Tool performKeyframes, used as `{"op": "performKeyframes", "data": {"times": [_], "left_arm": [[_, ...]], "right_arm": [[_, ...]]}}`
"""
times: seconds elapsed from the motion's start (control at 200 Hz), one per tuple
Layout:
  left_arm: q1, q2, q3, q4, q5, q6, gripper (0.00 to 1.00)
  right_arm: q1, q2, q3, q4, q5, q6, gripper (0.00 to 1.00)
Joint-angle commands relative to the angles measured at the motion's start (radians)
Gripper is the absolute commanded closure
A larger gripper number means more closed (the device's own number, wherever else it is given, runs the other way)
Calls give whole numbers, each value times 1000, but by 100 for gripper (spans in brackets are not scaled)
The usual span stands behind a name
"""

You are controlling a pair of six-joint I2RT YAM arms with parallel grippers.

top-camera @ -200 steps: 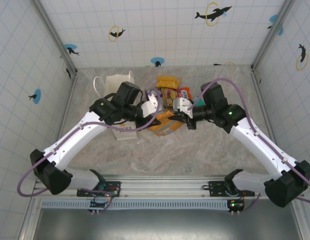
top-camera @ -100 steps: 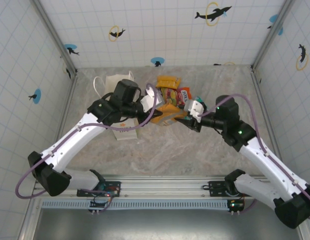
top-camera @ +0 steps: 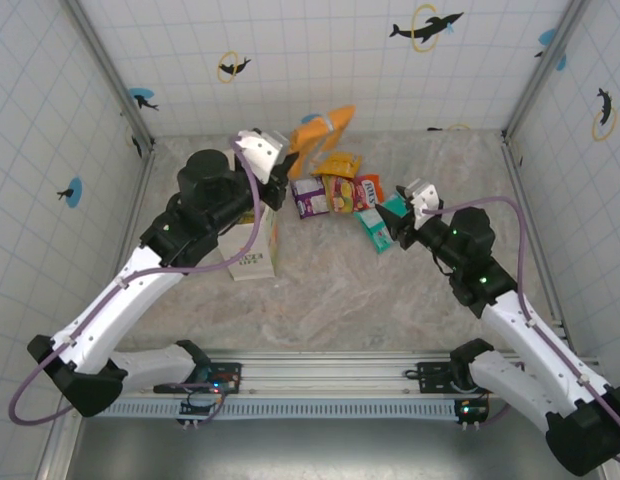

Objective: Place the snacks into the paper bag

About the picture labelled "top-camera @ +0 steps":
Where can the small yellow snack packet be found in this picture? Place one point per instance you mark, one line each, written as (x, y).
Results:
(335, 164)

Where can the grey metal panel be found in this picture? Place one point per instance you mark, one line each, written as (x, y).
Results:
(330, 450)

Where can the teal snack packet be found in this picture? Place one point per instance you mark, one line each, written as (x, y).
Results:
(375, 225)

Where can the large orange snack packet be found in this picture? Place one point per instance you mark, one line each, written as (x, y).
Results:
(315, 137)

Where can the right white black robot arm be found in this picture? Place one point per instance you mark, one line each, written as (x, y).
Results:
(515, 325)

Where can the red fruit candy packet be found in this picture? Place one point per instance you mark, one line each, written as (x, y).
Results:
(352, 195)

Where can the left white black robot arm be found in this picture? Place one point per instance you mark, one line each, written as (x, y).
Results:
(100, 320)

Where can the purple white snack packet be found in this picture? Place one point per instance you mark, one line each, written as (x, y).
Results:
(310, 197)

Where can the white floral paper bag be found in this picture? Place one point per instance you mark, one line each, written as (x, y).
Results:
(255, 260)

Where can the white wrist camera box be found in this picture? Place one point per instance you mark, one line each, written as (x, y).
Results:
(262, 152)
(424, 200)

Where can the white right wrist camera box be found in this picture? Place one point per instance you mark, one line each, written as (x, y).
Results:
(424, 200)

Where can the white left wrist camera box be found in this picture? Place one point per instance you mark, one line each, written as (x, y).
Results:
(262, 152)

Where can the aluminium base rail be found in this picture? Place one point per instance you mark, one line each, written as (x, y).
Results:
(330, 372)

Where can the aluminium frame post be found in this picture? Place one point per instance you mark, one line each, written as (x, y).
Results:
(545, 70)
(110, 75)

